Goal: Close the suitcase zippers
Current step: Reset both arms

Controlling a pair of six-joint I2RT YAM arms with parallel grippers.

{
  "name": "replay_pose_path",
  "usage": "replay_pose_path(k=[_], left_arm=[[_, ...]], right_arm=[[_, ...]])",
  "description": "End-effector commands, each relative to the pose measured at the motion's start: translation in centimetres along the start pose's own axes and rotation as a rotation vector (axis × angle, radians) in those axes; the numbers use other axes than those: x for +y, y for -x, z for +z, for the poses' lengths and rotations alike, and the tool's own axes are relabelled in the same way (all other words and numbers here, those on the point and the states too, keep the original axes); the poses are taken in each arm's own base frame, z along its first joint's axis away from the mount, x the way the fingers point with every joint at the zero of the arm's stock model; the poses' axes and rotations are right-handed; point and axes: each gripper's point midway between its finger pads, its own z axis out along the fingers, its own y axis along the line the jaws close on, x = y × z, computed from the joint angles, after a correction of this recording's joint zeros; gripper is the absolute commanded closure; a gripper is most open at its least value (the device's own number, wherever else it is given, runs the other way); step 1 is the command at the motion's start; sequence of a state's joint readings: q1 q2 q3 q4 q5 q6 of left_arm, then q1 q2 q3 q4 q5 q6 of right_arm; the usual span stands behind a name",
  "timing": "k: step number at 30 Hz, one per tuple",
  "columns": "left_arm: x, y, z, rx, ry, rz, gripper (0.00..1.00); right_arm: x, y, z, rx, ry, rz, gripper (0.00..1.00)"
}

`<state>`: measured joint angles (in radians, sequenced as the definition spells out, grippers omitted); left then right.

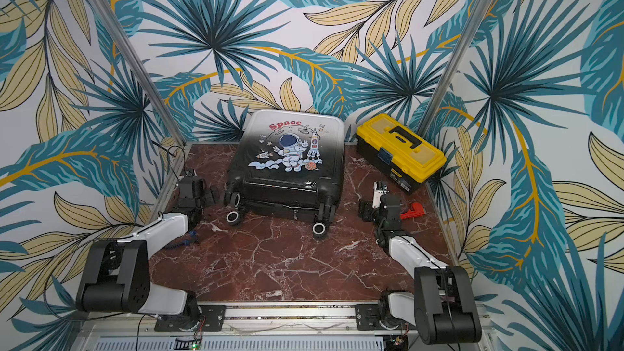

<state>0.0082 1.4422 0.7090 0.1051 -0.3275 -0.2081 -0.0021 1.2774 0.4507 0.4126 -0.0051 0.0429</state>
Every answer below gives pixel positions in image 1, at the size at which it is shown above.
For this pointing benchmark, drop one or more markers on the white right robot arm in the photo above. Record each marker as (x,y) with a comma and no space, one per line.
(442,307)

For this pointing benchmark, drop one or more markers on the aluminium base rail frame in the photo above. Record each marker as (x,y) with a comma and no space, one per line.
(273,235)

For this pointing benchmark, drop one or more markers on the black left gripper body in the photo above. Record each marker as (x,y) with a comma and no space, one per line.
(209,198)

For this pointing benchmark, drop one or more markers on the red and black pipe wrench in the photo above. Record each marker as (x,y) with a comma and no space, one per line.
(415,210)

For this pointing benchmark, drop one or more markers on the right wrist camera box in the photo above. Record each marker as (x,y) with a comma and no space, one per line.
(380,189)

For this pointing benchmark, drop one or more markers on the left aluminium corner post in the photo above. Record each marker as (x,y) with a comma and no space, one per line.
(119,36)

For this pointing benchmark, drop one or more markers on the aluminium corner post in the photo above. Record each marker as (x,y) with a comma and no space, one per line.
(119,36)
(464,42)

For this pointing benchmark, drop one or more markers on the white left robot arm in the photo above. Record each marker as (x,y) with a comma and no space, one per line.
(116,278)

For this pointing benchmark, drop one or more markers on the yellow and black toolbox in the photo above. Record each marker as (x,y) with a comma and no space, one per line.
(403,156)

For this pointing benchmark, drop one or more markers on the white cartoon hard-shell suitcase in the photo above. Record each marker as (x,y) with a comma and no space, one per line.
(288,165)

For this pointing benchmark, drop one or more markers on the right aluminium corner post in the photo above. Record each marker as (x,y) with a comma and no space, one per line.
(464,42)

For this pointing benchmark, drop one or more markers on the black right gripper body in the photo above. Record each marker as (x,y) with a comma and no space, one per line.
(390,202)

